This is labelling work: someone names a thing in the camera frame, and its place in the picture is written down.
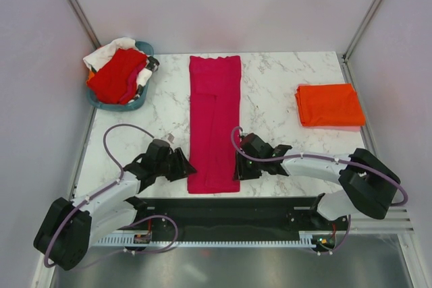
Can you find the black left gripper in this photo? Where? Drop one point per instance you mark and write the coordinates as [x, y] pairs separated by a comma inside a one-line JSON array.
[[183, 168]]

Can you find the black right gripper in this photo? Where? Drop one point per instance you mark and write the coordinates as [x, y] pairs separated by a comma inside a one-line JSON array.
[[240, 172]]

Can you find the magenta t shirt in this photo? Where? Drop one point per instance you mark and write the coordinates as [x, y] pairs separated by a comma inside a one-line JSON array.
[[214, 113]]

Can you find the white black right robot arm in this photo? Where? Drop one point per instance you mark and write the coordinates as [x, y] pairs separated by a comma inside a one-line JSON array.
[[367, 186]]

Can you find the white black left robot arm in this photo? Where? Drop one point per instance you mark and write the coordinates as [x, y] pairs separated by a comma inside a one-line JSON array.
[[71, 227]]

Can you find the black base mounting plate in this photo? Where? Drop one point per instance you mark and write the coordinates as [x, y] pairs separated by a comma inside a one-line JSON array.
[[232, 219]]

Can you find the red t shirt in basket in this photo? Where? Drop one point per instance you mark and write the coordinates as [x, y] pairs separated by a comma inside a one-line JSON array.
[[115, 82]]

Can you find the folded orange t shirt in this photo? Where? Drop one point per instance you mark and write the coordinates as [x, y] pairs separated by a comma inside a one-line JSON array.
[[329, 105]]

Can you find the teal laundry basket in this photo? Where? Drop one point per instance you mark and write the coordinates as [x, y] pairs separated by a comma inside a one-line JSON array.
[[118, 106]]

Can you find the white black t shirt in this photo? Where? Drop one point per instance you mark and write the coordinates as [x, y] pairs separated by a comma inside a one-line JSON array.
[[108, 52]]

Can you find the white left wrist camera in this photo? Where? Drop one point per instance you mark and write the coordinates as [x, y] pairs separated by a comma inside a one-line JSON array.
[[170, 138]]

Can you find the white slotted cable duct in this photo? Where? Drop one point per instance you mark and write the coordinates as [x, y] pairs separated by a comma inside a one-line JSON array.
[[122, 239]]

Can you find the aluminium frame rail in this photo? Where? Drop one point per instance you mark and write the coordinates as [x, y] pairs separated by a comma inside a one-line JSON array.
[[396, 220]]

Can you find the left aluminium corner post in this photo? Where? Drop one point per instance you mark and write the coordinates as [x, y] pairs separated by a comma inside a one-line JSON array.
[[84, 22]]

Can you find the aluminium corner post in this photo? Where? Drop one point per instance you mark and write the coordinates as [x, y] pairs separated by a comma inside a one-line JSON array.
[[364, 24], [84, 22]]

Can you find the right aluminium corner post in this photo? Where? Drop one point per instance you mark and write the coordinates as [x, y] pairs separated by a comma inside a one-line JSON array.
[[364, 24]]

